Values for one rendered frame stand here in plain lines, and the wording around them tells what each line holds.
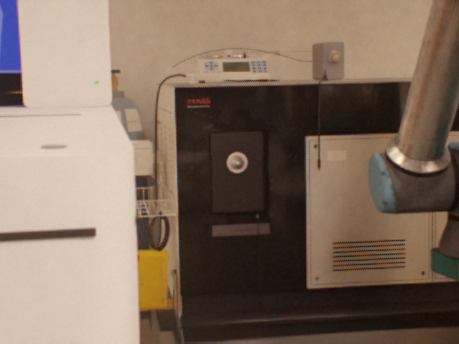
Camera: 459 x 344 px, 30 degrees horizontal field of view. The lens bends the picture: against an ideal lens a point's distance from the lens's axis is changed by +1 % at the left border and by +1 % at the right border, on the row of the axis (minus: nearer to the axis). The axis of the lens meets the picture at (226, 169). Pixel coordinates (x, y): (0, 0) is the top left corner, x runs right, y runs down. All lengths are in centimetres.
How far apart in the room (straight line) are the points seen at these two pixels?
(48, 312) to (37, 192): 4
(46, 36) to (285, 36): 297
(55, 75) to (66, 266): 49
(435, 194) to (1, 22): 138
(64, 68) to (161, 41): 286
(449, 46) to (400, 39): 202
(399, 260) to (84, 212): 242
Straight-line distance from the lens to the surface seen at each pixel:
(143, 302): 260
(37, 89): 78
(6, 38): 89
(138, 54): 363
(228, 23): 367
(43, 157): 30
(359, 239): 265
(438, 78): 188
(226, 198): 255
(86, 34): 78
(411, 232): 270
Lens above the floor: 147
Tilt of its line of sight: 6 degrees down
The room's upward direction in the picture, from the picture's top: 1 degrees counter-clockwise
